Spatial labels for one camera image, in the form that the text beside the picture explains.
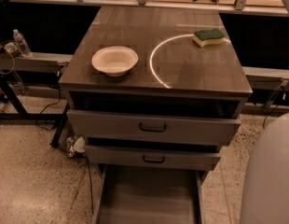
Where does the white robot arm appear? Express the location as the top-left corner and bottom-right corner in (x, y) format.
(239, 113), (289, 224)

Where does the grey drawer cabinet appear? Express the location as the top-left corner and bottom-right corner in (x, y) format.
(58, 5), (254, 172)

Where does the top grey drawer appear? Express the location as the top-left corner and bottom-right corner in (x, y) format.
(67, 109), (241, 146)

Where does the middle grey drawer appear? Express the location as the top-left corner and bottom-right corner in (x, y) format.
(86, 146), (220, 171)

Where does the bottom open grey drawer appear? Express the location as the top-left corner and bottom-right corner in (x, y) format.
(91, 165), (205, 224)

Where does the white paper bowl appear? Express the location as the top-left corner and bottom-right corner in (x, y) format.
(91, 46), (138, 77)

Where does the green and yellow sponge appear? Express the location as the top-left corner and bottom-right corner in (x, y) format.
(193, 29), (225, 48)

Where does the clear plastic water bottle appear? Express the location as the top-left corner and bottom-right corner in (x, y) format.
(13, 29), (32, 57)

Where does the black metal side table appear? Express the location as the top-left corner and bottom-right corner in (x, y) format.
(0, 40), (74, 123)

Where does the black top drawer handle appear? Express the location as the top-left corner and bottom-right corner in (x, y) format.
(139, 122), (167, 133)

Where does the black drawer handle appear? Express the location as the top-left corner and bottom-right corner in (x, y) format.
(139, 122), (167, 133)
(143, 155), (165, 164)

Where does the black middle drawer handle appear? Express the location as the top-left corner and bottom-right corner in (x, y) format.
(143, 155), (165, 164)

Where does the black wire waste basket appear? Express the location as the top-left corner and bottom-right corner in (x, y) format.
(59, 120), (86, 159)

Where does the black floor cable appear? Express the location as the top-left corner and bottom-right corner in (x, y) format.
(34, 66), (65, 132)

